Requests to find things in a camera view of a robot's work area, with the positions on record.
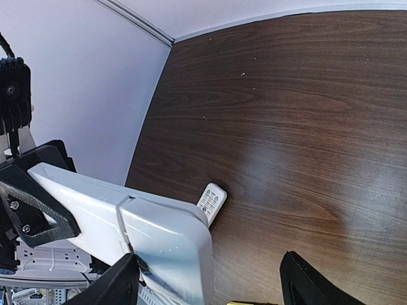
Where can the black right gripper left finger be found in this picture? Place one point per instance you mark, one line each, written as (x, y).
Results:
(118, 285)

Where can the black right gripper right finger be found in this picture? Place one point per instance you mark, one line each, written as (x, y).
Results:
(303, 284)

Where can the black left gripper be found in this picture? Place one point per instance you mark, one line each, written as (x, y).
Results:
(27, 209)

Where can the large white remote control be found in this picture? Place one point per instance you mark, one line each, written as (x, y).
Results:
(94, 208)

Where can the white battery cover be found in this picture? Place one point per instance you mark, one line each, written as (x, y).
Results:
(172, 241)

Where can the yellow handled screwdriver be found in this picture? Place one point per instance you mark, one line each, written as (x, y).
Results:
(243, 303)

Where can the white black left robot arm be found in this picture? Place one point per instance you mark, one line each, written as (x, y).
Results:
(55, 260)

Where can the small white remote control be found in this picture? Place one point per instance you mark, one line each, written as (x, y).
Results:
(211, 201)

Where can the left aluminium corner post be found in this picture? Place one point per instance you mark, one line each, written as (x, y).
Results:
(137, 20)

